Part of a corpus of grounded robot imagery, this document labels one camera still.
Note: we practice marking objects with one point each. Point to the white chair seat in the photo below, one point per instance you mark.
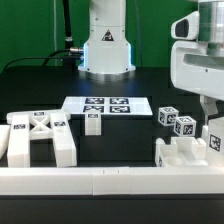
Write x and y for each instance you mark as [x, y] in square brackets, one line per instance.
[181, 151]

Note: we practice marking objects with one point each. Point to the white marker cube front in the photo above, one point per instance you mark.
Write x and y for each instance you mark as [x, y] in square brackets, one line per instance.
[185, 126]

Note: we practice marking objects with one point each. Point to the white front wall rail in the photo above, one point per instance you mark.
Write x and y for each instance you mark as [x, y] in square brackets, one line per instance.
[111, 181]

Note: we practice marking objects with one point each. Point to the white marker base plate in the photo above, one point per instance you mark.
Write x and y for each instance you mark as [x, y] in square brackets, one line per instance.
[108, 105]

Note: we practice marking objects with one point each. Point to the white marker cube rear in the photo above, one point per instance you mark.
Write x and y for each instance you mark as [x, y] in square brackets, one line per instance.
[167, 115]

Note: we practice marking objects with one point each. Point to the white marker cube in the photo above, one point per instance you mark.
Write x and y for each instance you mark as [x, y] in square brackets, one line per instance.
[185, 126]
[167, 115]

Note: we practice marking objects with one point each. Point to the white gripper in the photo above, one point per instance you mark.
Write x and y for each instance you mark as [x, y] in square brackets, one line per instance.
[197, 57]

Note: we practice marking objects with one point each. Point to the white chair back frame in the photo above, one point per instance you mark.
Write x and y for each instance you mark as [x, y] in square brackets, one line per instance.
[27, 126]

